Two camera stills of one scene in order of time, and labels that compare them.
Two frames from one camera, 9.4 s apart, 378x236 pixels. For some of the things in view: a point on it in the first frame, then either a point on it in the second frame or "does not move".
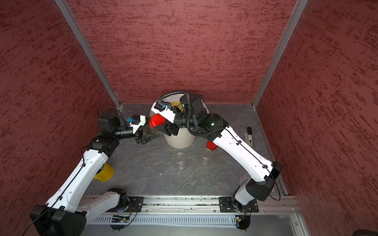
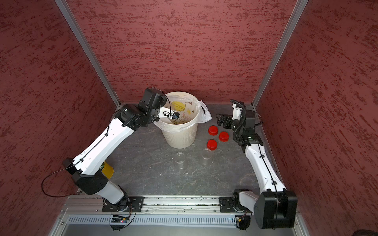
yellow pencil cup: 106,173 does not move
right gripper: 170,127 to 228,118
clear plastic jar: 206,156 does not move
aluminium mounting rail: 267,206 does not move
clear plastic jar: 179,158 does not move
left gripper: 138,136 to 156,119
